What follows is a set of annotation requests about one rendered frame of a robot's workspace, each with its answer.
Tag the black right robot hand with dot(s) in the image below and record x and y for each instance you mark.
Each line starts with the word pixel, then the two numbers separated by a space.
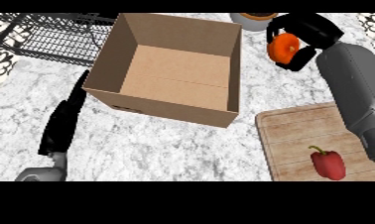
pixel 312 29

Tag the orange squash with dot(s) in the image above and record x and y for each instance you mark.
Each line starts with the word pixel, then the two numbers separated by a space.
pixel 282 48

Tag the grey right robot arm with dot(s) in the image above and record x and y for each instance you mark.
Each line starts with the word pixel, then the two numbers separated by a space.
pixel 349 86

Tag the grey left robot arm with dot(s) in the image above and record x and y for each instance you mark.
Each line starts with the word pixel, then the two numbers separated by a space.
pixel 46 170

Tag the brown cardboard box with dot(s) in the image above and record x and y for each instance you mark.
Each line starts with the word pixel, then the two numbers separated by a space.
pixel 169 69

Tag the wooden cutting board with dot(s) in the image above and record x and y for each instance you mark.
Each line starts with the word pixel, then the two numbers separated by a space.
pixel 312 145

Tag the white patterned object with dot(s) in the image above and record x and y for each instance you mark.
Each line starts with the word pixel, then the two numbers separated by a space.
pixel 6 64
pixel 367 21

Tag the grey pot with brown rim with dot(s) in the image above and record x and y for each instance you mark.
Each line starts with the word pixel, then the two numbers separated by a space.
pixel 254 20

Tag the red bell pepper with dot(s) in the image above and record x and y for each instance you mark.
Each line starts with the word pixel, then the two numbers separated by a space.
pixel 328 163

